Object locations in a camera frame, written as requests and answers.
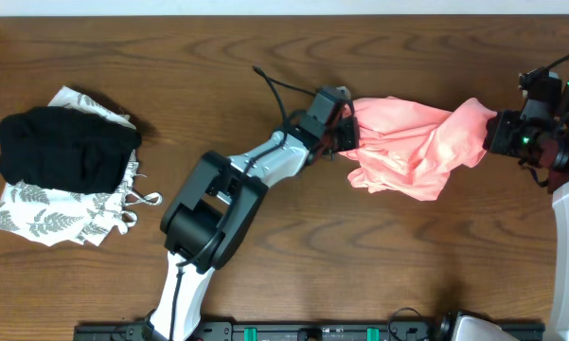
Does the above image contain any black folded garment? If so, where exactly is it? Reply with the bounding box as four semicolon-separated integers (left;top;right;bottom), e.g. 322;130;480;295
0;106;142;194

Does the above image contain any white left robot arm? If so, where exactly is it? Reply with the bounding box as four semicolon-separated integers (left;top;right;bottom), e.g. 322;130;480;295
144;86;359;340

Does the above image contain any pink cloth garment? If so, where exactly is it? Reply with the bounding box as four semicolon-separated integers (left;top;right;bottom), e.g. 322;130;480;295
341;97;496;201

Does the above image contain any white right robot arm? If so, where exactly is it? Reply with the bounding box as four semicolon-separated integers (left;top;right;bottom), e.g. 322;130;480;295
483;66;569;340

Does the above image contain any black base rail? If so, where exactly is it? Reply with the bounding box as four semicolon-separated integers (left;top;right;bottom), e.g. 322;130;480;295
73;311;545;341

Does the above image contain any white fern-print drawstring bag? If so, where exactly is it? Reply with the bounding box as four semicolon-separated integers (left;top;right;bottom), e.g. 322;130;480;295
0;86;162;246

